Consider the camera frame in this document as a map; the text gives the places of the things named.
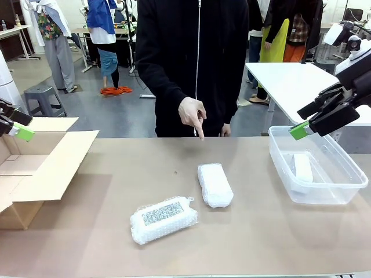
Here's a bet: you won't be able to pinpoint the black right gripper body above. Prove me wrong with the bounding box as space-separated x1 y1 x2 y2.
336 53 371 107

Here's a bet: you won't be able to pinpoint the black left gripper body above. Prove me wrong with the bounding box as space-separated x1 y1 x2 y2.
0 98 15 137

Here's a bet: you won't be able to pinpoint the white rectangular box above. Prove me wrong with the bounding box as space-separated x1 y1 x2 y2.
291 153 314 183

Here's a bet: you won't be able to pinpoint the bubble-wrapped plain white clock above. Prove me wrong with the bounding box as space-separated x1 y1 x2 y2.
197 163 234 209

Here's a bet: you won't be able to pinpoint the bubble-wrapped clock speckled face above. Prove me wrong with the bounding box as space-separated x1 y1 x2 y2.
129 196 199 246

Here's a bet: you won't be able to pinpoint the person's right hand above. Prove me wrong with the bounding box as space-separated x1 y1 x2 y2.
178 97 208 141

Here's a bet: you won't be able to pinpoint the grey plastic stool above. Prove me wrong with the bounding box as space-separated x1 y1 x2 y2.
23 85 68 118

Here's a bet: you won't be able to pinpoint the white background table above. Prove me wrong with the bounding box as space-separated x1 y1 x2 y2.
245 62 371 127

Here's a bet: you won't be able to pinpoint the brown cardboard box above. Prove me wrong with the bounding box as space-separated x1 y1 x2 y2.
0 117 100 231

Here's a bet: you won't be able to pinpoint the figure with plaid shirt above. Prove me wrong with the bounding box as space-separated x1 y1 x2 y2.
283 13 310 63

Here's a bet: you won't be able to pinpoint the clear plastic bin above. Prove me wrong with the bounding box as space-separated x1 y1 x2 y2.
268 125 369 206

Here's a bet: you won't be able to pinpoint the figure in yellow apron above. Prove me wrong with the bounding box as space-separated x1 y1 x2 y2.
259 17 290 63

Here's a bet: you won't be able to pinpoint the mannequin with floral shirt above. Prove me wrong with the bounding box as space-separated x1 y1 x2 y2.
24 0 78 93

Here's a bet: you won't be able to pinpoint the person in blue jeans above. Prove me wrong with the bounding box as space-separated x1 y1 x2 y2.
248 28 263 89

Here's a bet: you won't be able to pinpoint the light wooden background desk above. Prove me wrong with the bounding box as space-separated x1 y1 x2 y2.
0 24 41 61

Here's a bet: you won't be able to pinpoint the orange shoes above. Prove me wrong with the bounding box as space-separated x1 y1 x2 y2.
100 85 133 96

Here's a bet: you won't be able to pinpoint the figure in blue jacket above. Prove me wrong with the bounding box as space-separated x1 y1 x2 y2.
86 0 124 90

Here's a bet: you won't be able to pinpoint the person in black hoodie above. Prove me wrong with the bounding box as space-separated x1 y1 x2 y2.
134 0 250 138

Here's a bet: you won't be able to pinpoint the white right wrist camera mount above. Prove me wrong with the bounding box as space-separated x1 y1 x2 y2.
323 22 356 47

